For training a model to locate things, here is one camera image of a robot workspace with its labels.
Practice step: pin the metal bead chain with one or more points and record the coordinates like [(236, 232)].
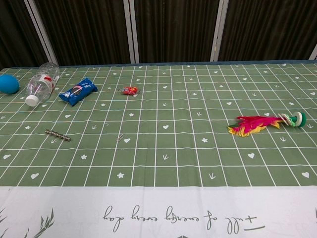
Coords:
[(58, 135)]

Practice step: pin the colourful feather shuttlecock green base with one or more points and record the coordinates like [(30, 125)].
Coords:
[(255, 124)]

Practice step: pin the small metal paper clip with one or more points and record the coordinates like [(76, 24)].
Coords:
[(120, 137)]

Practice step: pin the blue cookie packet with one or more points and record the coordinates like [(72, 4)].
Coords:
[(78, 91)]

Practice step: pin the green grid pattern tablecloth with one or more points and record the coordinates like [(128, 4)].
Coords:
[(173, 158)]

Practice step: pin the red candy wrapper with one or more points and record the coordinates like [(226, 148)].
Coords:
[(128, 91)]

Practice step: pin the clear plastic bottle white cap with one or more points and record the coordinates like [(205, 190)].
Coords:
[(43, 83)]

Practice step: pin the blue ball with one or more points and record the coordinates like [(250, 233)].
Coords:
[(7, 84)]

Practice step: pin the white screen frame post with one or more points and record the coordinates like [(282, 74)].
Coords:
[(131, 32), (314, 53), (218, 32), (42, 32)]

